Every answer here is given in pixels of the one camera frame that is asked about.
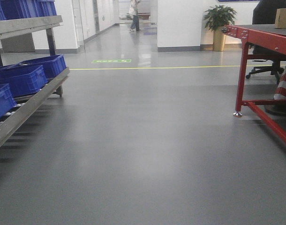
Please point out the small brown cardboard package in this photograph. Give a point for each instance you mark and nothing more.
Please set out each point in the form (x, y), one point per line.
(280, 20)

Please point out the gold plant pot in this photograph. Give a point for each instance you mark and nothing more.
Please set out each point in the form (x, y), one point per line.
(219, 39)

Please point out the person walking in corridor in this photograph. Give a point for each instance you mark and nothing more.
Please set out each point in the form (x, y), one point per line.
(133, 12)

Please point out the blue crate lower far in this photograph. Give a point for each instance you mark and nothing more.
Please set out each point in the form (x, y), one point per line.
(52, 65)

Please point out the blue crate lower middle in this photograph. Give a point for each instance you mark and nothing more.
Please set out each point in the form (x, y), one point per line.
(25, 80)

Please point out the green potted plant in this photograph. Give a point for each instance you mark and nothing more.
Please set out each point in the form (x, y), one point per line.
(219, 16)

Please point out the red metal conveyor table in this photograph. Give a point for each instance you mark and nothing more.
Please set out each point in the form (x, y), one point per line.
(263, 35)

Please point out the black office chair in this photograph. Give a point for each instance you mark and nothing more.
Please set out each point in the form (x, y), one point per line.
(275, 68)

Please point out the blue crate lower near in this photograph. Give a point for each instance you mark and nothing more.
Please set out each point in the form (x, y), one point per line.
(7, 101)

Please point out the red white striped cone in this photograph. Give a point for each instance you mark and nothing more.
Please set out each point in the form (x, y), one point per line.
(280, 94)

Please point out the grey metal roller rack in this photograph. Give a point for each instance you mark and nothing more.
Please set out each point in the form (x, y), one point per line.
(17, 27)

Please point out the blue crate on top shelf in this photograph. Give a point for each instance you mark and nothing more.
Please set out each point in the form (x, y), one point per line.
(20, 9)

